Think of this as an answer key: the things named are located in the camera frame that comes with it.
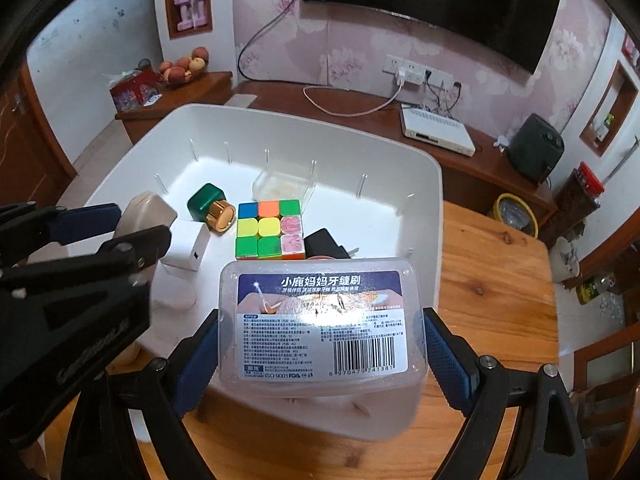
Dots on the yellow and black jar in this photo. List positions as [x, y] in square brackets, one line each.
[594, 289]

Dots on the pink dumbbell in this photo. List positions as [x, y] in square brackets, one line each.
[199, 7]
[182, 12]

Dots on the white wall socket strip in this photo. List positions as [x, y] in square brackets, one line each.
[417, 71]

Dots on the yellow rimmed bucket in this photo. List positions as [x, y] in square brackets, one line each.
[515, 212]

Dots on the wooden chair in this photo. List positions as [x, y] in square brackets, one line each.
[607, 360]

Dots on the white set-top box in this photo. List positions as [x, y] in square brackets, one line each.
[437, 127]

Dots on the red printed gift box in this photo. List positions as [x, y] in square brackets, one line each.
[135, 92]

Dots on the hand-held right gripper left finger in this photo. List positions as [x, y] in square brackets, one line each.
[192, 375]

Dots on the black power adapter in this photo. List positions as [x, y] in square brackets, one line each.
[322, 242]

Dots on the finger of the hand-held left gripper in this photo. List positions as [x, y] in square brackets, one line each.
[135, 247]
[85, 222]

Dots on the green bottle with gold cap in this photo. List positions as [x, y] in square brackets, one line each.
[205, 200]

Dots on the white small box black mark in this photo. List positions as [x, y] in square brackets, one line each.
[182, 245]

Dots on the wooden television cabinet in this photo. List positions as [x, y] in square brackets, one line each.
[495, 170]

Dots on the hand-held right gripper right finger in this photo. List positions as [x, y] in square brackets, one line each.
[450, 360]

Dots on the beige rounded box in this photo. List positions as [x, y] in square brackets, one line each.
[147, 212]

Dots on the red lidded jar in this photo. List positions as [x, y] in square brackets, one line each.
[575, 200]

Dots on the white plastic bin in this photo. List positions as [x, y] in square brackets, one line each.
[350, 205]

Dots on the dark green speaker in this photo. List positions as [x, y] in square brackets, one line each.
[536, 149]

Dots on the bowl of peaches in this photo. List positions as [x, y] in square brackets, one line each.
[182, 69]

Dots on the brown wooden door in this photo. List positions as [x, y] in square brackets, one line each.
[27, 145]

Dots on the white paper sheet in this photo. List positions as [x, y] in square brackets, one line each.
[241, 101]

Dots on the clear small box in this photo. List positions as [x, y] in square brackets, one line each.
[285, 187]

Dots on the white patterned cup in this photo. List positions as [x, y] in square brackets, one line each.
[565, 259]

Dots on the clear plastic box blue label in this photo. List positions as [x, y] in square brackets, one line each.
[320, 330]

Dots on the black flat television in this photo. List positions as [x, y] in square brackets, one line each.
[425, 0]

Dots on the colourful puzzle cube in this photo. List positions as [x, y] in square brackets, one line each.
[270, 230]

